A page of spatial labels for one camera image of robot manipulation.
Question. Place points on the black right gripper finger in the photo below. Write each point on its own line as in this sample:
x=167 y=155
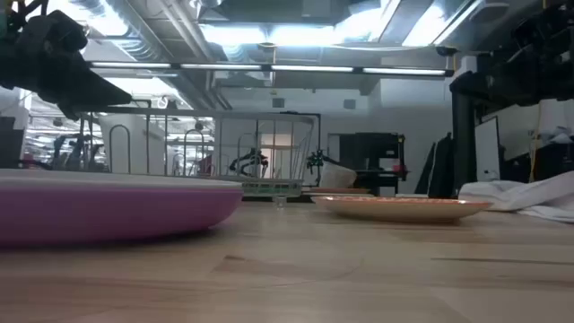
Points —
x=500 y=83

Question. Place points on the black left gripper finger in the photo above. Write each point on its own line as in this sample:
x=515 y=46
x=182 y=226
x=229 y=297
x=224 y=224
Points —
x=89 y=92
x=71 y=111

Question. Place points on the purple plate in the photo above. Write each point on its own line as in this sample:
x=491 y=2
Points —
x=112 y=215

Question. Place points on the beige plate with orange rim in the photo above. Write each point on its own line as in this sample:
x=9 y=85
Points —
x=399 y=208

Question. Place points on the small black robot arm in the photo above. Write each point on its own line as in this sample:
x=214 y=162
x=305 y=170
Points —
x=249 y=162

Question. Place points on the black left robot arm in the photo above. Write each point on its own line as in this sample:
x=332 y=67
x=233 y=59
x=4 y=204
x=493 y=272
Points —
x=22 y=11

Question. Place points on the small green robot arm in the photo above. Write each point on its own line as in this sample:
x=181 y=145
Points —
x=316 y=160

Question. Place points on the whiteboard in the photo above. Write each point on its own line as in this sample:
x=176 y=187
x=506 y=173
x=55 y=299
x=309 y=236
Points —
x=488 y=150

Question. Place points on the black leaning panel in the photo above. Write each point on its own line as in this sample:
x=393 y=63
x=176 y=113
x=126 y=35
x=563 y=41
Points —
x=441 y=166

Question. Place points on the white cloth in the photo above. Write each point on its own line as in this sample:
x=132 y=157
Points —
x=520 y=195

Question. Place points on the black workstation desk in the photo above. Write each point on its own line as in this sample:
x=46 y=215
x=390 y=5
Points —
x=372 y=157

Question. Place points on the beige bag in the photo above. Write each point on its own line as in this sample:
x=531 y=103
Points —
x=336 y=176

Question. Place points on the long ceiling light bar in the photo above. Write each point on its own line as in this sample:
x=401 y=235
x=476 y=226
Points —
x=309 y=68

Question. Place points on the brown wooden board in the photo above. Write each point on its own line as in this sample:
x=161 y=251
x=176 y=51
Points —
x=341 y=190

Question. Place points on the black frame post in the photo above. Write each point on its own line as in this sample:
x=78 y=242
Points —
x=463 y=148

